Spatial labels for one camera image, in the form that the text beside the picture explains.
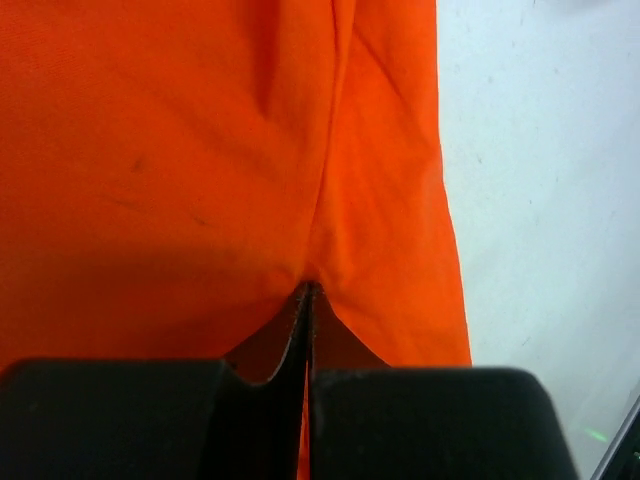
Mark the orange t shirt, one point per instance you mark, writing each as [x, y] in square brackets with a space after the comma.
[174, 172]

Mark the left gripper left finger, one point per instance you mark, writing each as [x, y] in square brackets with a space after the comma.
[155, 419]

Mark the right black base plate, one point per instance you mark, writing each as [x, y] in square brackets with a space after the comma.
[621, 461]

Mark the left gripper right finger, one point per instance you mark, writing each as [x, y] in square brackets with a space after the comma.
[426, 423]

